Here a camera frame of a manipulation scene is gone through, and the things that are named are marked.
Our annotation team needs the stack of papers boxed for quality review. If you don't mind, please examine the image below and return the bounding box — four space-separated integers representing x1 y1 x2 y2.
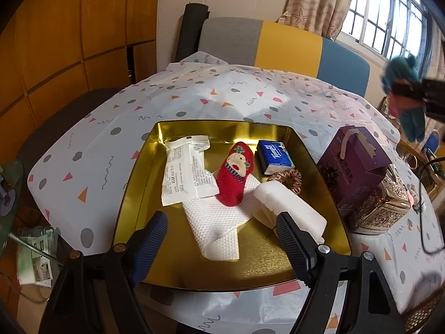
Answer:
16 226 60 288

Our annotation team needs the wooden side shelf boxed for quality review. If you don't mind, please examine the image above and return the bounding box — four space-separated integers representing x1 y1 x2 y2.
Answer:
398 125 445 195

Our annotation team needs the black cable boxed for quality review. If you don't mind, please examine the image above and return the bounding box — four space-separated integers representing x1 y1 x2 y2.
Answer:
416 158 445 255

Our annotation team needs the cream cloth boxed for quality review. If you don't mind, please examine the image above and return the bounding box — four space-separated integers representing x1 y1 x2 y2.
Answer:
253 183 327 244

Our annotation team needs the black rolled mat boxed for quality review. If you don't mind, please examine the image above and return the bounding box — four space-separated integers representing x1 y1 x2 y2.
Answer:
175 3 211 63

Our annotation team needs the blue tissue pack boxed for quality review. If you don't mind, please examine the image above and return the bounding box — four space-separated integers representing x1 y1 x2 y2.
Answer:
255 140 296 176

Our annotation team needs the brown hair scrunchie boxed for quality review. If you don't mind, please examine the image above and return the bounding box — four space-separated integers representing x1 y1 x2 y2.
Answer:
267 169 302 195

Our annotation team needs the white printed packet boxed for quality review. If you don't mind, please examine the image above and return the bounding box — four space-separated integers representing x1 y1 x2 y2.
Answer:
161 135 219 207

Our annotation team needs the barred window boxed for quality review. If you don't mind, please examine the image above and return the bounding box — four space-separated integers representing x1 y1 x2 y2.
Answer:
339 0 445 80

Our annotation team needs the purple gift box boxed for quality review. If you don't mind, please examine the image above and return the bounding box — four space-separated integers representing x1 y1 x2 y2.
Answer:
316 126 393 218

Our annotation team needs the green glass side table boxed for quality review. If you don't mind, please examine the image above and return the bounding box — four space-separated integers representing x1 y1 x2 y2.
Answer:
0 160 25 251

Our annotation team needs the grey yellow blue chair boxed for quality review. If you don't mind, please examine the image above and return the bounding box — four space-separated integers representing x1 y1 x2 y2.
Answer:
197 17 370 98

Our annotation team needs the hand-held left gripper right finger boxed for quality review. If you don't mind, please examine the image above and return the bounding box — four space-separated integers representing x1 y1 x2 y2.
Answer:
276 212 406 334

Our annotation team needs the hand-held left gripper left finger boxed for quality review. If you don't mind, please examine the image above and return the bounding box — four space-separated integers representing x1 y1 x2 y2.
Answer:
38 211 169 334

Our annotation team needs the beige patterned curtain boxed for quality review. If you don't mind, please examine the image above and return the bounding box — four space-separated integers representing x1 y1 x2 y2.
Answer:
276 0 359 40

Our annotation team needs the red embroidered sock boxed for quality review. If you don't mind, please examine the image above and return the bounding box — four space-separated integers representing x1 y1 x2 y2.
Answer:
216 141 254 207

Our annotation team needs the gold embossed tissue box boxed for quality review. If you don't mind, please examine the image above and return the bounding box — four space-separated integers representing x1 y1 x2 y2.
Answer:
349 167 418 234

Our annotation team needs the white textured towel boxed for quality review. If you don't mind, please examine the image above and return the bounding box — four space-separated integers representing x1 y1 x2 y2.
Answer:
182 177 259 261

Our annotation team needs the gold metal tray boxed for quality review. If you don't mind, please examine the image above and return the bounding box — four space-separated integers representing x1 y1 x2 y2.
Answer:
112 120 352 292

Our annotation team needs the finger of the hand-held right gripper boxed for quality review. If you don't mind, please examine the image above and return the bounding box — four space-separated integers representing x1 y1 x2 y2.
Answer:
391 80 425 101

